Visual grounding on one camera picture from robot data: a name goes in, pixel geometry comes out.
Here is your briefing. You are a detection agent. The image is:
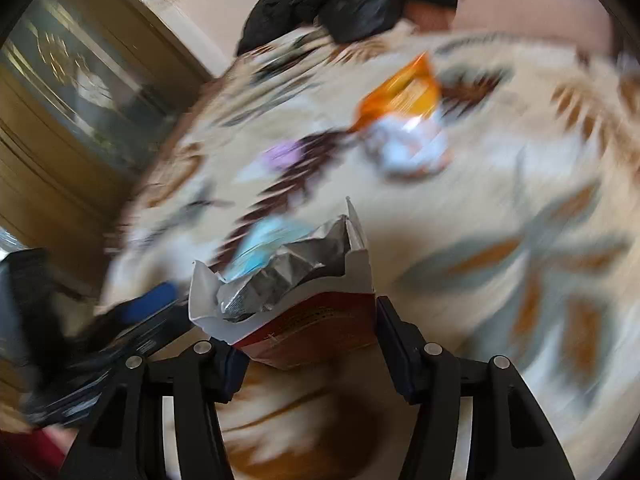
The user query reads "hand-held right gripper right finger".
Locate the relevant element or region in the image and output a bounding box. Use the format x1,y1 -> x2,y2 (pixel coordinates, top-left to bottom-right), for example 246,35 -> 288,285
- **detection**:
376,296 -> 576,480

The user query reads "pink padded headboard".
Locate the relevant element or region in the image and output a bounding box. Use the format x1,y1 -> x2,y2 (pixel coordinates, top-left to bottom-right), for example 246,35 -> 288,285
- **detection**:
400,0 -> 616,56

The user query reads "teal snack packet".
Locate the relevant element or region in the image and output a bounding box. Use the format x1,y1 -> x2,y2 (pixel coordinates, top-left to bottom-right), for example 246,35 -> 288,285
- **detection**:
222,217 -> 311,282

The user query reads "wooden door with glass pane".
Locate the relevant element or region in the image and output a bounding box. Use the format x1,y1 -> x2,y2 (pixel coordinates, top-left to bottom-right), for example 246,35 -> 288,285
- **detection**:
0,0 -> 218,411

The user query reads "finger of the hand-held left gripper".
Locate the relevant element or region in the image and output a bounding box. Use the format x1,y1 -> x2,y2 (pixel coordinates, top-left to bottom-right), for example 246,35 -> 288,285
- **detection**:
117,304 -> 197,356
95,281 -> 181,333

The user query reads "white printed wrapper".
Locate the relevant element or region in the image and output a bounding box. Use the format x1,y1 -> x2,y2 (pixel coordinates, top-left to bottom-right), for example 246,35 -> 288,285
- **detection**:
367,112 -> 451,178

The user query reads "red carton with foil lining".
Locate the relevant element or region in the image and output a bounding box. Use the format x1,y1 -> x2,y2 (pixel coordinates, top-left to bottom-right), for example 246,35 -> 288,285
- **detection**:
189,197 -> 378,371

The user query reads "orange snack wrapper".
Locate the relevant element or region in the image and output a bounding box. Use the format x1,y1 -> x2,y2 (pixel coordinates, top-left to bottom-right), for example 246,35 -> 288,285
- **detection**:
352,52 -> 443,133

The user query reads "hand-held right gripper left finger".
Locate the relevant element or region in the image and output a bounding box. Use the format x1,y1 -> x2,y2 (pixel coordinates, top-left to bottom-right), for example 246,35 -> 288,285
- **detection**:
59,340 -> 251,480

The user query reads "small pink wrapper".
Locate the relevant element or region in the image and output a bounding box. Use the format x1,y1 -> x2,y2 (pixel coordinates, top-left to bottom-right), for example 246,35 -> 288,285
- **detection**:
260,140 -> 306,171

